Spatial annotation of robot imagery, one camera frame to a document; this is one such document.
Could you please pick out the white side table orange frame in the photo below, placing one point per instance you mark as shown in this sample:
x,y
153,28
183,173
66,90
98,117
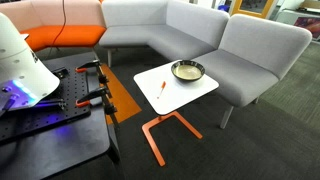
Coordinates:
x,y
173,91

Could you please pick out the grey sofa seat module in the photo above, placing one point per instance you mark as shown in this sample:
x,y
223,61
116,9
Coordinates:
x,y
253,60

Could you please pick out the orange and silver pen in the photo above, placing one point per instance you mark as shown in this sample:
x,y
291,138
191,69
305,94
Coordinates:
x,y
161,89

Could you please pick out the grey corner sofa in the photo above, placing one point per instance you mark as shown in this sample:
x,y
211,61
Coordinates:
x,y
160,30

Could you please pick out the black bar clamp orange tip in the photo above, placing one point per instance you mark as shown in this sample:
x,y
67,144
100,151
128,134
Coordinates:
x,y
100,95
96,66

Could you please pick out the dark bowl with cream inside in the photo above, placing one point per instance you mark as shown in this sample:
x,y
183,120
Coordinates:
x,y
187,71

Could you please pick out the white counter with red poster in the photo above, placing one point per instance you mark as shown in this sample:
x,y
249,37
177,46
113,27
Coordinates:
x,y
301,20

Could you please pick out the yellow door frame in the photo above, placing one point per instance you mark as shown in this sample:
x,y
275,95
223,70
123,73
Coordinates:
x,y
253,10

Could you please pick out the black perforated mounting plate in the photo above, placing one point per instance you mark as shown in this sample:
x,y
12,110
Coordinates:
x,y
40,113

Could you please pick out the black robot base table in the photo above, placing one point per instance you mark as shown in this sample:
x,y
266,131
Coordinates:
x,y
63,140

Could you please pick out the orange and pink sofa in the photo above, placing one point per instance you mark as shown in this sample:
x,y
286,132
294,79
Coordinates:
x,y
63,23

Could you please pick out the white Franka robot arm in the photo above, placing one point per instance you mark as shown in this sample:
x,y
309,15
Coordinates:
x,y
20,63

